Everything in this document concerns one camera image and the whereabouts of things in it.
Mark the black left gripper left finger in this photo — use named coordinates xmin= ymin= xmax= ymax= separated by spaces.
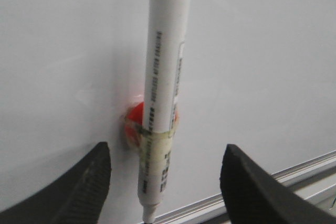
xmin=1 ymin=142 xmax=111 ymax=223

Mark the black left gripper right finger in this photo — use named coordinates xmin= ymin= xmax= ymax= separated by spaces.
xmin=220 ymin=144 xmax=335 ymax=223

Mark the white whiteboard marker pen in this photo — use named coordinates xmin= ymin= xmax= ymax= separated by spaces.
xmin=138 ymin=0 xmax=190 ymax=223

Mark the white whiteboard with aluminium frame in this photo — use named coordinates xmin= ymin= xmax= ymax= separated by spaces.
xmin=1 ymin=0 xmax=335 ymax=223

